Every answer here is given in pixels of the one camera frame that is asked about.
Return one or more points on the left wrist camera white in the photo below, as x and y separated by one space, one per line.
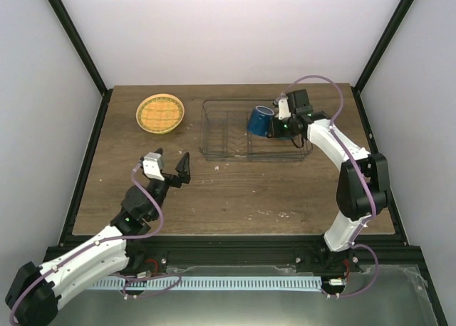
149 168

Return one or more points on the dark blue enamel mug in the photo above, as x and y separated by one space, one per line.
259 120

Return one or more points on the black wire dish rack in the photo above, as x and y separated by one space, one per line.
224 135

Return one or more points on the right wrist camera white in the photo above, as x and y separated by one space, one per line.
282 105

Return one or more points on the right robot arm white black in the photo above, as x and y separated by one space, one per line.
363 189

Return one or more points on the light blue slotted cable duct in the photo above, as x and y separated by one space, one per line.
220 283

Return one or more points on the black frame post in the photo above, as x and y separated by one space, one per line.
72 33
381 46

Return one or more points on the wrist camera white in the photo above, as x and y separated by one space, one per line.
149 168
282 105

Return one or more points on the right black frame post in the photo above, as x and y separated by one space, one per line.
381 46

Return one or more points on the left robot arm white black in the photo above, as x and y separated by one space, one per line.
38 292

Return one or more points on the yellow woven bamboo plate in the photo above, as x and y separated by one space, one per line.
160 114

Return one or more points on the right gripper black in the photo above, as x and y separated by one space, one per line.
276 132

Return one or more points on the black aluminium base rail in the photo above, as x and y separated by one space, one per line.
304 253

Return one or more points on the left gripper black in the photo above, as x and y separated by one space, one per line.
185 174

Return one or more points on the left black frame post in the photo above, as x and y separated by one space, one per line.
72 33

